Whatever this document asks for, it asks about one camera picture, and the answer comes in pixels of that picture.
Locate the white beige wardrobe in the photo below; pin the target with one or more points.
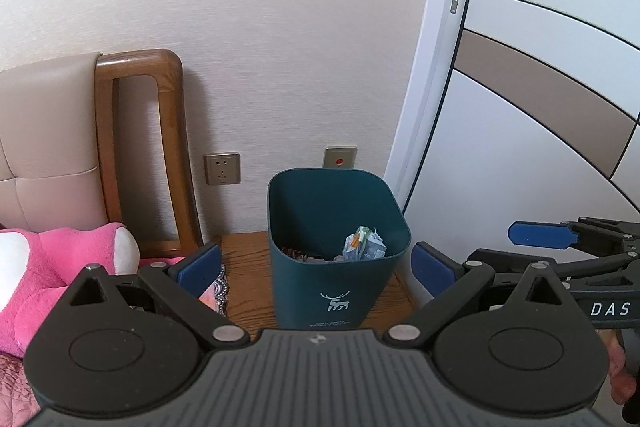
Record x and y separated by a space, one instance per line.
525 107

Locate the wooden bed frame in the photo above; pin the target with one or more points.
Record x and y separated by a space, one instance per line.
170 147

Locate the wooden nightstand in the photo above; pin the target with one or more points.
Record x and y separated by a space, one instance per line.
240 252

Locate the red button wall panel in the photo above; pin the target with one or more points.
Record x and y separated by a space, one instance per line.
340 157

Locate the teal deer print trash bin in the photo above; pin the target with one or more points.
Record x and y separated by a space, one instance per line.
340 287

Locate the beige wall socket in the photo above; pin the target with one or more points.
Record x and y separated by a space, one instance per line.
222 168

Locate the beige padded headboard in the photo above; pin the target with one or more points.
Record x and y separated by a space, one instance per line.
45 132

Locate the folded mauve garment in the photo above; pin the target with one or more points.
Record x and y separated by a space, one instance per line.
15 392

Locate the white green snack packet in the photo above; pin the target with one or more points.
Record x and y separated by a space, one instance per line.
365 242

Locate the person's right hand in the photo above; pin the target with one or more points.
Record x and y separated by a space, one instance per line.
622 372

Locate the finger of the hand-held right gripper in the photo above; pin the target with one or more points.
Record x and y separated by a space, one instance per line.
540 233
590 269

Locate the red wrapper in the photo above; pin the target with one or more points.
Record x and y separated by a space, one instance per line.
297 253

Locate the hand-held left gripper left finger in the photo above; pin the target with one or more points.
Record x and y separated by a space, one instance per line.
200 272

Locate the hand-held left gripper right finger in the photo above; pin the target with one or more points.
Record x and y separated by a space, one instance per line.
432 272

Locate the pink plush toy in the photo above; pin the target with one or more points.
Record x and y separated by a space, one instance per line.
65 257

